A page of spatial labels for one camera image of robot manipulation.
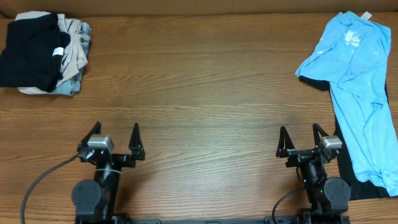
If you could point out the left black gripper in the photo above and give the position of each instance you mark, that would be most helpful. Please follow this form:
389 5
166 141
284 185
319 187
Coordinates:
117 158

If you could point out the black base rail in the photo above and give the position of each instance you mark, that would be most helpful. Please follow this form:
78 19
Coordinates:
266 220

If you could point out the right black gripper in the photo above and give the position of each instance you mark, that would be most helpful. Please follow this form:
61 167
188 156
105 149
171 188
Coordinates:
304 155

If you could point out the light blue denim jeans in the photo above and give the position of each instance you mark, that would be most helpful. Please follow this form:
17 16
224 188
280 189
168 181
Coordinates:
74 84

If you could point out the white folded garment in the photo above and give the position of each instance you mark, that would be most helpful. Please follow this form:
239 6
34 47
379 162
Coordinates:
73 53

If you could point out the black t-shirt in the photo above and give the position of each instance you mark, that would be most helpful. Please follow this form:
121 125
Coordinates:
33 53

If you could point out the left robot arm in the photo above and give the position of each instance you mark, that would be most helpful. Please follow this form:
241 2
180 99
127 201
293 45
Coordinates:
95 199

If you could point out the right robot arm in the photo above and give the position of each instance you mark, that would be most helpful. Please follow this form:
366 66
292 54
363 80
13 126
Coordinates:
328 197

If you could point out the light blue t-shirt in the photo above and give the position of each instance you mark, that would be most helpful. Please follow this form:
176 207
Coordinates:
351 57

